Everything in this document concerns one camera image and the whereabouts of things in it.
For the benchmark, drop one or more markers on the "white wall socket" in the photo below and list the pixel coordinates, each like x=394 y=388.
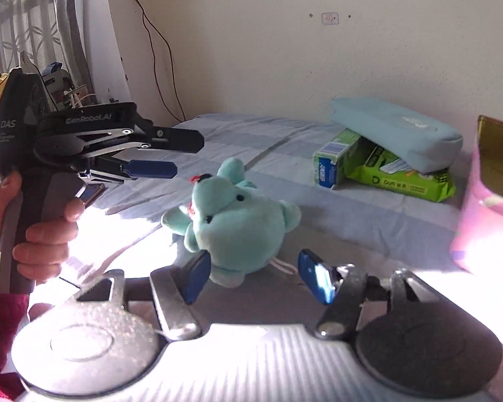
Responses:
x=330 y=18

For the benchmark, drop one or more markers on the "patterned window curtain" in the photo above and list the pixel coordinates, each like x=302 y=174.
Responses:
x=21 y=21

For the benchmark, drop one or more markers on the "person's left hand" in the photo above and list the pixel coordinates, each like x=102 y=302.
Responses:
x=46 y=243

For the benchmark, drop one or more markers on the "light blue pencil case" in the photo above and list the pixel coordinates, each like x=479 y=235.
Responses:
x=394 y=134

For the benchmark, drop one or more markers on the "pink biscuit tin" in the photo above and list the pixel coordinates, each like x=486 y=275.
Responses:
x=486 y=217

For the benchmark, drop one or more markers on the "teal plush toy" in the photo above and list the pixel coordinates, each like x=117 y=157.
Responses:
x=234 y=222

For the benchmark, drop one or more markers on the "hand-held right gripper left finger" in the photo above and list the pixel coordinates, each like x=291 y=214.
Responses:
x=196 y=278

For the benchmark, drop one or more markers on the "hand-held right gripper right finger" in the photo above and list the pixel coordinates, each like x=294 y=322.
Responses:
x=314 y=274

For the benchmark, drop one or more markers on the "green wet wipes pack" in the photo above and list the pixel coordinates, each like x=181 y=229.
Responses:
x=402 y=182

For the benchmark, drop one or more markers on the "white leaning board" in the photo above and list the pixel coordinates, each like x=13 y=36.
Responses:
x=113 y=37

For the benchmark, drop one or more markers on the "white appliance clutter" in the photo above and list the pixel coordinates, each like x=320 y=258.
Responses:
x=65 y=86

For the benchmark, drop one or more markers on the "green drink carton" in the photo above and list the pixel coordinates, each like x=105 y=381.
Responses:
x=331 y=163

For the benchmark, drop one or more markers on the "striped blue bedsheet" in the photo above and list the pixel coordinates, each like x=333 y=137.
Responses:
x=255 y=134

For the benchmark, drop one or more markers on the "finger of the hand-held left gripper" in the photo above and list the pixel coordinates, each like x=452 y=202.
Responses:
x=151 y=169
x=180 y=139

